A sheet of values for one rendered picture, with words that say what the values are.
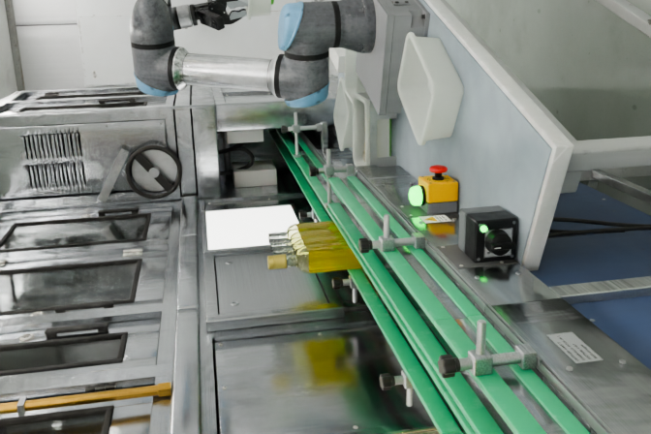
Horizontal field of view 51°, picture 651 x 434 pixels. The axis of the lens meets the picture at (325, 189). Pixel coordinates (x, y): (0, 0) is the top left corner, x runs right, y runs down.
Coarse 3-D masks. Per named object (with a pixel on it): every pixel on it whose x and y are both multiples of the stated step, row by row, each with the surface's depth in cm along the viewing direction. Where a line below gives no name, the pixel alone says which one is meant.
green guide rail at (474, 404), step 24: (336, 216) 179; (384, 264) 147; (384, 288) 135; (408, 312) 124; (432, 336) 115; (432, 360) 108; (456, 384) 101; (480, 408) 95; (480, 432) 90; (504, 432) 90
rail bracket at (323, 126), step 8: (296, 112) 249; (296, 120) 250; (288, 128) 250; (296, 128) 250; (304, 128) 251; (312, 128) 251; (320, 128) 251; (296, 136) 251; (296, 144) 252; (296, 152) 253
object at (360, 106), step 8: (360, 96) 197; (360, 104) 207; (368, 104) 192; (360, 112) 207; (368, 112) 191; (360, 120) 208; (368, 120) 192; (360, 128) 209; (368, 128) 192; (360, 136) 209; (368, 136) 193; (360, 144) 210; (368, 144) 194; (360, 152) 211; (368, 152) 194; (360, 160) 210; (368, 160) 195
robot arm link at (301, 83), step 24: (144, 48) 178; (168, 48) 180; (144, 72) 181; (168, 72) 180; (192, 72) 180; (216, 72) 179; (240, 72) 178; (264, 72) 176; (288, 72) 174; (312, 72) 172; (288, 96) 177; (312, 96) 175
